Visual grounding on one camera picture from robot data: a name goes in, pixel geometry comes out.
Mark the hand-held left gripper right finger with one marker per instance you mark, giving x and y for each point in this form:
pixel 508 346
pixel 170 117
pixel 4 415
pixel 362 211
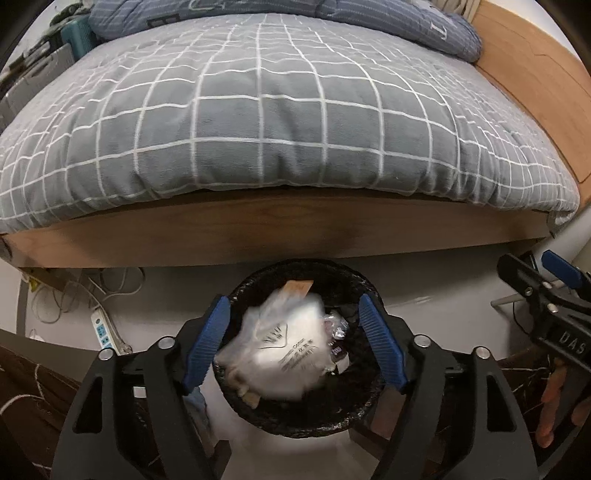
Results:
pixel 383 341

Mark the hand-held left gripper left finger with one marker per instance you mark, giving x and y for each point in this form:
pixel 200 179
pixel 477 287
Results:
pixel 205 341

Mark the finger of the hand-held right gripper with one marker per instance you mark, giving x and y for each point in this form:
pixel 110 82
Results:
pixel 561 270
pixel 526 281

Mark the white face mask packet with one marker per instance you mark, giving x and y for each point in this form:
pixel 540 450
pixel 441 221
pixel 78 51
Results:
pixel 277 364

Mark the black waste bin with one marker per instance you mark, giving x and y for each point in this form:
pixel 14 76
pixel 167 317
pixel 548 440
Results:
pixel 277 420

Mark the person's right hand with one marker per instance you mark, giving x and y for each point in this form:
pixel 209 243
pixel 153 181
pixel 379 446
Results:
pixel 549 406

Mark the blue cloth item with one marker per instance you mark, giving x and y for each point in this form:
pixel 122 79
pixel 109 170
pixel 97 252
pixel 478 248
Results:
pixel 196 410

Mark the tan cardboard piece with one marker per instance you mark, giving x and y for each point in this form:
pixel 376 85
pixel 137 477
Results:
pixel 299 289

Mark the white power strip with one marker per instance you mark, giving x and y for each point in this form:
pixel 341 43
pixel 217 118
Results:
pixel 104 330

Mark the dark brown patterned cloth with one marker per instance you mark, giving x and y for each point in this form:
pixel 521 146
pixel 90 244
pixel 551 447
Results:
pixel 27 392

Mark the blue striped quilt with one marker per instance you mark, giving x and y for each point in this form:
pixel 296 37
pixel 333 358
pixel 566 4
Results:
pixel 415 27

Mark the beige curtain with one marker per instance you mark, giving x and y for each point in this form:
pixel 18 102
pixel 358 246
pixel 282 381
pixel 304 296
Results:
pixel 457 7

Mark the grey suitcase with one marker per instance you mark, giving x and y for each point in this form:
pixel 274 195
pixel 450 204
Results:
pixel 41 87

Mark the teal suitcase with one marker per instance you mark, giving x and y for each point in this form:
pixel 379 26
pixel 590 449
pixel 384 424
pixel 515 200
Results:
pixel 78 37

